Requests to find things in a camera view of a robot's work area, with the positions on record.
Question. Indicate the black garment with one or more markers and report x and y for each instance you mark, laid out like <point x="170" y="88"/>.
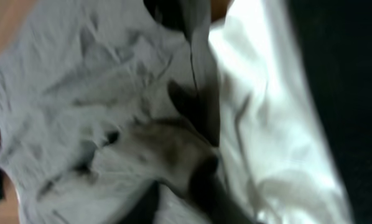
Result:
<point x="335" y="38"/>

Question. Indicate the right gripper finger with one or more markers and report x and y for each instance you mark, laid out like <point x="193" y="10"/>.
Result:
<point x="208" y="194"/>
<point x="201" y="110"/>

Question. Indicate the grey shorts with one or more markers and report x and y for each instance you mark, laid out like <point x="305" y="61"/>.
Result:
<point x="89" y="133"/>

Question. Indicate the white shirt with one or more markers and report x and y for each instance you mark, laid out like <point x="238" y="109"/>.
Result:
<point x="277" y="161"/>

